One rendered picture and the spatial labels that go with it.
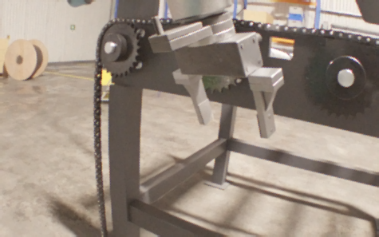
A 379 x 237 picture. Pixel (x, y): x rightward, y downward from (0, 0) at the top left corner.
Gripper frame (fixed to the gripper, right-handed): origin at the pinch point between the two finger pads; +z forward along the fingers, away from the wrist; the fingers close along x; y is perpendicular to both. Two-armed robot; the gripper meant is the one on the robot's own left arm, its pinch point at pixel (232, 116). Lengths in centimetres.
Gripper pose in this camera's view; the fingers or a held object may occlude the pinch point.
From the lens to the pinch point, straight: 44.1
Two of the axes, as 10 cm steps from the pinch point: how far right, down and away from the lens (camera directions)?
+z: 2.9, 8.6, 4.2
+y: 6.9, -4.9, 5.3
